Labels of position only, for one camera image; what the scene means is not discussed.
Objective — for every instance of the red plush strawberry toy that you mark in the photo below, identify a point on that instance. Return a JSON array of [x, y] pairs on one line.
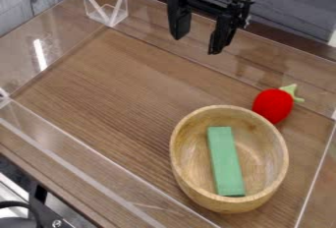
[[274, 102]]

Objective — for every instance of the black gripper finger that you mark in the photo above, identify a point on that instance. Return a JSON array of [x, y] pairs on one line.
[[178, 18], [222, 33]]

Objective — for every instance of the green rectangular block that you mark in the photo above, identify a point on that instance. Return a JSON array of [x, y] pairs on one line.
[[224, 163]]

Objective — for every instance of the black table leg bracket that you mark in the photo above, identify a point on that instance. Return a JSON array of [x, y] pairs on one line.
[[22, 209]]

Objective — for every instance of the clear acrylic tray wall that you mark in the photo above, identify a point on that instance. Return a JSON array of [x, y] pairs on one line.
[[96, 83]]

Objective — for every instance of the light wooden oval bowl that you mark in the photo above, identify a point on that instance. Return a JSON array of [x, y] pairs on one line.
[[261, 151]]

